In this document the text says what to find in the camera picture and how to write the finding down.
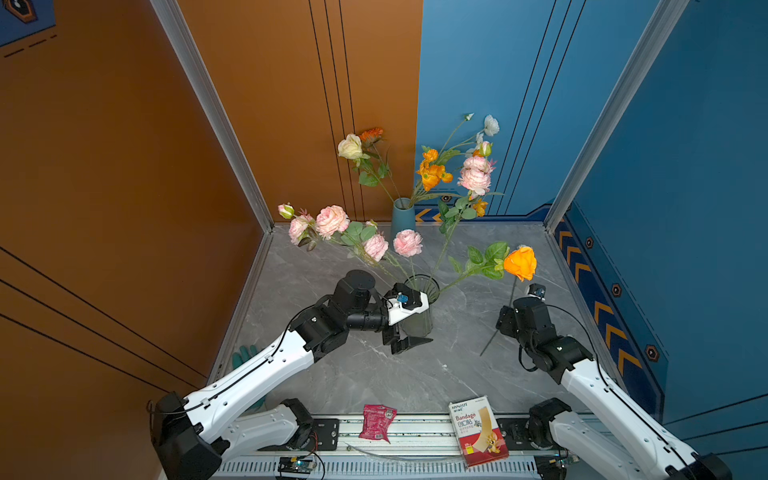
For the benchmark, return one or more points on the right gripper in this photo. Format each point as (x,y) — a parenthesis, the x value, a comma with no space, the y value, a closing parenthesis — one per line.
(506,317)

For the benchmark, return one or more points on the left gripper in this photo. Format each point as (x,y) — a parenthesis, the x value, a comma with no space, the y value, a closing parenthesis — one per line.
(407,342)

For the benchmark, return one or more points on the yellow rose flower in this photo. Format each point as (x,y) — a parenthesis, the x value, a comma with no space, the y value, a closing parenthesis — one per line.
(495,262)

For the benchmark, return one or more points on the teal ceramic vase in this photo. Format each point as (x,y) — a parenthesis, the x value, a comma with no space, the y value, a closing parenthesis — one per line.
(403,216)

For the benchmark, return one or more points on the pink rose spray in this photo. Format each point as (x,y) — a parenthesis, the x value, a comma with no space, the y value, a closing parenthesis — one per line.
(333,226)
(474,177)

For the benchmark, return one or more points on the white ranunculus spray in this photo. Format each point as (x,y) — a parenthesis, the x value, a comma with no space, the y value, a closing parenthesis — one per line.
(460,143)

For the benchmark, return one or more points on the white rose flower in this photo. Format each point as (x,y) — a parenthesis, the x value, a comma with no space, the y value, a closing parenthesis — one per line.
(350,149)

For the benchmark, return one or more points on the orange gerbera flower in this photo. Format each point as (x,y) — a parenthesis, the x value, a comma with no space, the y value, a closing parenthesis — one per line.
(374,145)

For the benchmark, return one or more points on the pink carnation spray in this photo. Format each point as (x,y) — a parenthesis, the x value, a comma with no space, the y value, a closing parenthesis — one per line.
(399,255)

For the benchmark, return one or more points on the yellow orange poppy spray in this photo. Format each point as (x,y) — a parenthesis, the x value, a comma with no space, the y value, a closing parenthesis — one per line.
(431,174)

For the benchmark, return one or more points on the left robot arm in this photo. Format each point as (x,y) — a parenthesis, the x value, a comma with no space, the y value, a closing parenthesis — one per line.
(194,435)

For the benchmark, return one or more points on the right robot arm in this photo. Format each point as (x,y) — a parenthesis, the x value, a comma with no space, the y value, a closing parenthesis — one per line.
(636,446)

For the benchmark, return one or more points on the pink snack packet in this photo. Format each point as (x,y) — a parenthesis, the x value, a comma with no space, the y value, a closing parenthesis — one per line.
(376,422)

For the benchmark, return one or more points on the red bandage box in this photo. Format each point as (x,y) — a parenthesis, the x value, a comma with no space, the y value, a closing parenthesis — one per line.
(477,431)

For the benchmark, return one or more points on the right green circuit board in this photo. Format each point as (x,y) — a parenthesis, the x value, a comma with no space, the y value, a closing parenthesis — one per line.
(564,459)

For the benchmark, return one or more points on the green circuit board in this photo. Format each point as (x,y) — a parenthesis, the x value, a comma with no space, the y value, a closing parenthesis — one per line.
(564,459)
(295,468)

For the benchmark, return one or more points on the left green circuit board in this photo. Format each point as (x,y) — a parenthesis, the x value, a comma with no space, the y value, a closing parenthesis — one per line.
(295,468)

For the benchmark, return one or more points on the green rubber glove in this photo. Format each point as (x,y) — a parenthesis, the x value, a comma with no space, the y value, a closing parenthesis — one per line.
(239,357)

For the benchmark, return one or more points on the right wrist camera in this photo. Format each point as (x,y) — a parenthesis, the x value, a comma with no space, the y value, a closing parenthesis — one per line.
(537,290)

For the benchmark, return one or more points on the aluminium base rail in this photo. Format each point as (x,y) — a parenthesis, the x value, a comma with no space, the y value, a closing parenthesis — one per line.
(420,447)

